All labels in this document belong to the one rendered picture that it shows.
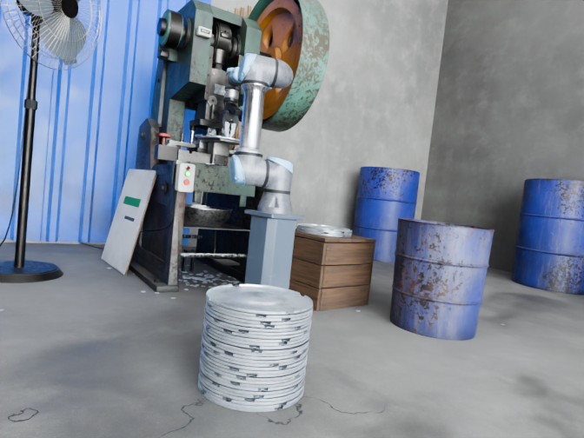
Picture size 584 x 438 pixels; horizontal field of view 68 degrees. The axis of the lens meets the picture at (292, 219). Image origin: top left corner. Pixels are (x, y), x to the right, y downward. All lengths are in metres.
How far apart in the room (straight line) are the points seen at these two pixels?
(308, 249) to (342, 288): 0.26
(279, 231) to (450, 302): 0.77
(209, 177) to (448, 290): 1.27
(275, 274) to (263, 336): 0.75
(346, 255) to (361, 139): 2.74
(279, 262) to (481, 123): 3.77
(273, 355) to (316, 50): 1.77
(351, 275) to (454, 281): 0.53
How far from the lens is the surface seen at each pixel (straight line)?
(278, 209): 1.78
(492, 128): 5.13
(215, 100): 2.47
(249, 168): 1.76
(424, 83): 5.53
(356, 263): 2.21
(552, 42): 5.09
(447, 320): 1.96
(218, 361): 1.13
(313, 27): 2.51
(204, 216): 2.38
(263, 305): 1.13
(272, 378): 1.12
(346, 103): 4.63
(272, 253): 1.78
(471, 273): 1.96
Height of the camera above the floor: 0.54
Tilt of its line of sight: 3 degrees down
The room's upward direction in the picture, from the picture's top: 6 degrees clockwise
